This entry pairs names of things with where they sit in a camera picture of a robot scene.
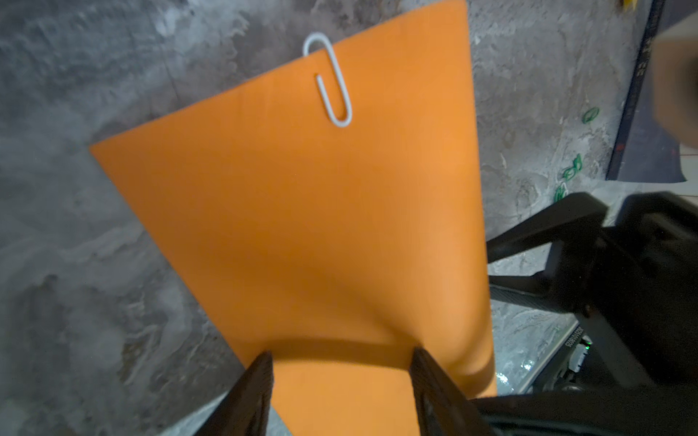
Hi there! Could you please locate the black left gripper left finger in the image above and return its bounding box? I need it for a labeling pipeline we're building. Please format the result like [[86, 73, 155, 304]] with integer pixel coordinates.
[[194, 352, 274, 436]]

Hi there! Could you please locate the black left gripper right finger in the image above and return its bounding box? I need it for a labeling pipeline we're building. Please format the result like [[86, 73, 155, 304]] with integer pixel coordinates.
[[408, 347, 491, 436]]

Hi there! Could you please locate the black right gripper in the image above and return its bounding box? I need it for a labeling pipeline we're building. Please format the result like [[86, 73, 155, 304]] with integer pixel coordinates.
[[474, 192, 697, 435]]

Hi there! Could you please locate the green paperclip side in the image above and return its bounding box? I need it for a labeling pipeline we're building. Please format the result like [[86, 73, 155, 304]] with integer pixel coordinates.
[[573, 154, 583, 173], [562, 166, 577, 182]]

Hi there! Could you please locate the green paperclip top edge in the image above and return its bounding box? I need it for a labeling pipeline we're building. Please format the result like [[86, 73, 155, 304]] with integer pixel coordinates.
[[581, 106, 600, 125]]

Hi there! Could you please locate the orange paper document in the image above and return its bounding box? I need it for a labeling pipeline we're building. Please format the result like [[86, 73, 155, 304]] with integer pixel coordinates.
[[91, 1, 496, 435]]

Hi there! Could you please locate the white paperclip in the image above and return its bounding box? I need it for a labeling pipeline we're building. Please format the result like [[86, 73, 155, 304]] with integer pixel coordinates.
[[302, 32, 354, 128]]

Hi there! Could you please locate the dark navy book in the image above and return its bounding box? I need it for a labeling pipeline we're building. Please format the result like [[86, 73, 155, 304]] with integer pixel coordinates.
[[605, 1, 697, 183]]

